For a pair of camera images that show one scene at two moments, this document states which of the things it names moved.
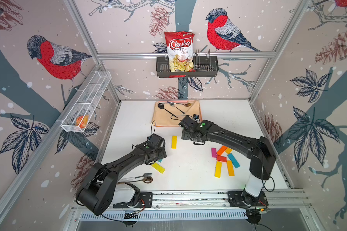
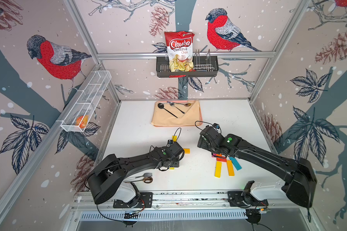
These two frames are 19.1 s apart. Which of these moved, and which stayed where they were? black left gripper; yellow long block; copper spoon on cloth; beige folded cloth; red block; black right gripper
Moved: black left gripper; black right gripper
Stayed: copper spoon on cloth; yellow long block; beige folded cloth; red block
